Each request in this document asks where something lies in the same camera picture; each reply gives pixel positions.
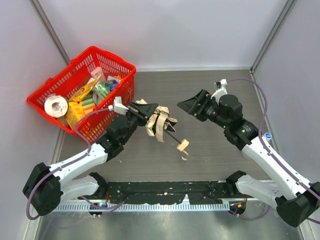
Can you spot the white slotted cable duct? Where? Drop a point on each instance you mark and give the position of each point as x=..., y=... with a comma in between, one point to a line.
x=185, y=206

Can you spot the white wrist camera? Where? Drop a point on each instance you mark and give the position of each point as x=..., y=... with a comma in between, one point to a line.
x=220, y=90
x=118, y=106

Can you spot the yellow green sponge pack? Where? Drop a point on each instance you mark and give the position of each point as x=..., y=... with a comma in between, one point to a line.
x=87, y=105

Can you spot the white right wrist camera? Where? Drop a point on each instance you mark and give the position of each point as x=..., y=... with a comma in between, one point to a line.
x=220, y=90

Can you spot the pink white small package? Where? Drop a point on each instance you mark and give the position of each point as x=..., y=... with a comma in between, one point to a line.
x=96, y=72

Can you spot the clear plastic water bottle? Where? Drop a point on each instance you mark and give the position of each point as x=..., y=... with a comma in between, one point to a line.
x=267, y=137

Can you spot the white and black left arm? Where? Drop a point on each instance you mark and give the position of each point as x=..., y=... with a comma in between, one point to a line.
x=82, y=155

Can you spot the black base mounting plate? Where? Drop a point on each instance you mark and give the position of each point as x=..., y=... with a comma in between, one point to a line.
x=168, y=192

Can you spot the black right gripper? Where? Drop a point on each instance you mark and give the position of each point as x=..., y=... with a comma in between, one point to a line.
x=200, y=104

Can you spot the orange plastic package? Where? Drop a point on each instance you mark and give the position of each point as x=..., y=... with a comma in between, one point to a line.
x=74, y=113

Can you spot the white toilet paper roll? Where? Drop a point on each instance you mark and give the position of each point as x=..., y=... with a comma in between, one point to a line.
x=56, y=106

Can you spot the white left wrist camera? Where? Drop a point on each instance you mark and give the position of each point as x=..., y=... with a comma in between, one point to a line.
x=118, y=106

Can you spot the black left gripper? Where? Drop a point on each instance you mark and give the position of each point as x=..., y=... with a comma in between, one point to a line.
x=139, y=113

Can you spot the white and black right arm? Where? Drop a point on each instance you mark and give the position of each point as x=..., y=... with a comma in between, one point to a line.
x=250, y=140

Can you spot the green white wrapped package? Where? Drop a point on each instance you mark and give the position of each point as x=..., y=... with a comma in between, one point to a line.
x=102, y=90

